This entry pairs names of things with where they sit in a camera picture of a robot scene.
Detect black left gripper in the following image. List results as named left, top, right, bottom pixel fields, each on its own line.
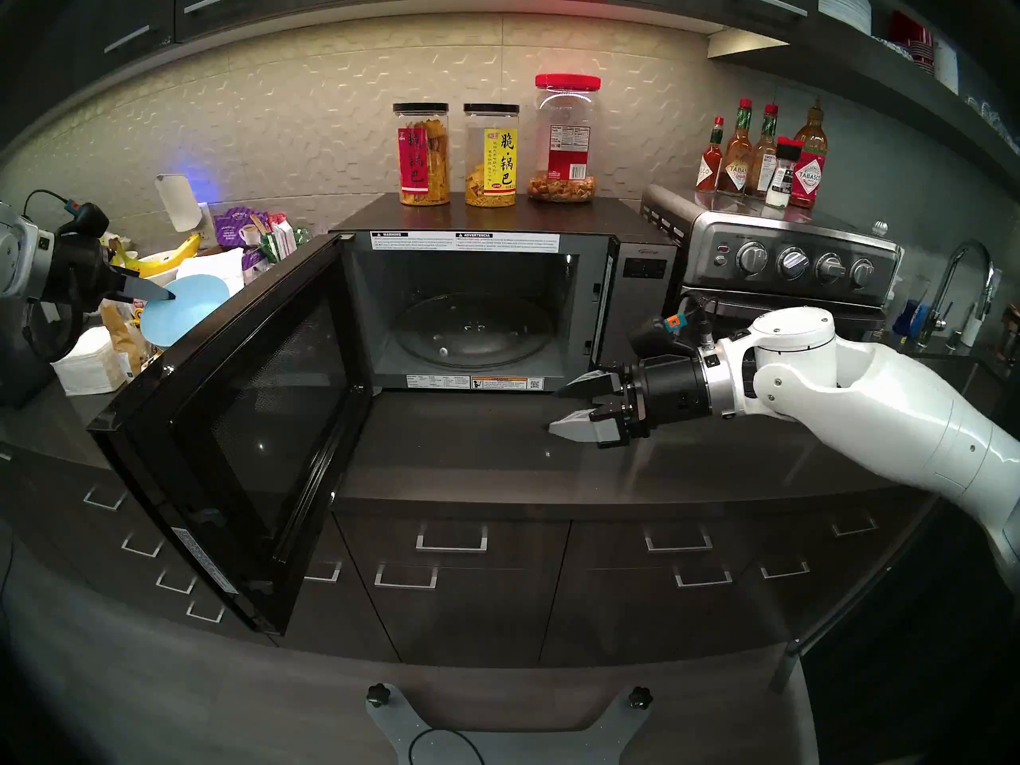
left=44, top=226, right=177, bottom=307

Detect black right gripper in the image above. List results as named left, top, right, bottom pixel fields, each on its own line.
left=547, top=355, right=715, bottom=449

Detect light blue bowl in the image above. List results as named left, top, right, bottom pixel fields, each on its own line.
left=139, top=275, right=232, bottom=348

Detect black glass microwave door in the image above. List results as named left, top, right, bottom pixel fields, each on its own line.
left=88, top=231, right=375, bottom=637

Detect glass microwave turntable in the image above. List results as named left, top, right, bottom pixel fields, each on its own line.
left=392, top=293, right=556, bottom=371

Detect yellow banana bunch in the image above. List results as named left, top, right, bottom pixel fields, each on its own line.
left=112, top=233, right=202, bottom=277

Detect brown paper snack bag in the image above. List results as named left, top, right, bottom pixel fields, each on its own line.
left=100, top=300, right=150, bottom=375

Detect large white paper napkin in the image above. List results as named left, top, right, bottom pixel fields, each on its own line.
left=175, top=248, right=245, bottom=296

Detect white napkin stack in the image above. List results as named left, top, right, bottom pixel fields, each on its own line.
left=50, top=327, right=128, bottom=396

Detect purple snack bag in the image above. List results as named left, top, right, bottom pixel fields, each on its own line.
left=214, top=207, right=270, bottom=250

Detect colourful sachet packets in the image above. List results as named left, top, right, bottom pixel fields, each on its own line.
left=267, top=212, right=312, bottom=262

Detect stainless steel toaster oven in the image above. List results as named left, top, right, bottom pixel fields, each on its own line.
left=641, top=183, right=905, bottom=342

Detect dark wood drawer cabinet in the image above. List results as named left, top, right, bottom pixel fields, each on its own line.
left=24, top=453, right=953, bottom=669

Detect clear jar with red lid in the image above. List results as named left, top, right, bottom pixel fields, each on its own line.
left=528, top=73, right=602, bottom=204

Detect snack jar with yellow label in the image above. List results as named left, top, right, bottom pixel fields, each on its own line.
left=463, top=104, right=520, bottom=208

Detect small red Tabasco bottle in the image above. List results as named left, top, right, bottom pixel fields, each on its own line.
left=695, top=117, right=725, bottom=193

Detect orange-brown Tabasco bottle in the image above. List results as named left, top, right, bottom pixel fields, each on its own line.
left=717, top=98, right=755, bottom=196

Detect snack jar with red label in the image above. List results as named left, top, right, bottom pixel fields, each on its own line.
left=392, top=103, right=451, bottom=207

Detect white shaker with red cap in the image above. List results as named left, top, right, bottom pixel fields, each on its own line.
left=765, top=136, right=803, bottom=208

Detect large Tabasco bottle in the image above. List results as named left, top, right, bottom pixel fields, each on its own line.
left=789, top=98, right=830, bottom=209

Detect blue dish soap bottle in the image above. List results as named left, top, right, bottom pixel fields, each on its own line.
left=894, top=295, right=931, bottom=338

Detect chrome kitchen faucet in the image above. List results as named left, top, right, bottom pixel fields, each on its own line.
left=916, top=240, right=1002, bottom=350

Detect black dishwasher front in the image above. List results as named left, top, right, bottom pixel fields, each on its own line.
left=769, top=492, right=1020, bottom=765

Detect stack of white plates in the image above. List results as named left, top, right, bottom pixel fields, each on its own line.
left=818, top=0, right=873, bottom=35

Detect stack of red cups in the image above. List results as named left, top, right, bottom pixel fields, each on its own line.
left=889, top=10, right=935, bottom=71

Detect stack of white cups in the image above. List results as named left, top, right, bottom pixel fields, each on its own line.
left=932, top=34, right=961, bottom=95

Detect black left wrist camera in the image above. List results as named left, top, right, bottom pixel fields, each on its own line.
left=60, top=200, right=111, bottom=242

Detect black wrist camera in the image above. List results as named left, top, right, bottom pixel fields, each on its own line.
left=60, top=200, right=111, bottom=242
left=630, top=313, right=702, bottom=359

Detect white wall plug-in device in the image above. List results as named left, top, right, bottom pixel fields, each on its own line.
left=154, top=174, right=204, bottom=233

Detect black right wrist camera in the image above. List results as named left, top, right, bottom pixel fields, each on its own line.
left=630, top=313, right=702, bottom=359

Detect black left wrist cable loop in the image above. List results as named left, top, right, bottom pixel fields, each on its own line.
left=22, top=289, right=84, bottom=364

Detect dark wooden wall shelf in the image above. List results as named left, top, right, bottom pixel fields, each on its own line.
left=708, top=0, right=1020, bottom=190

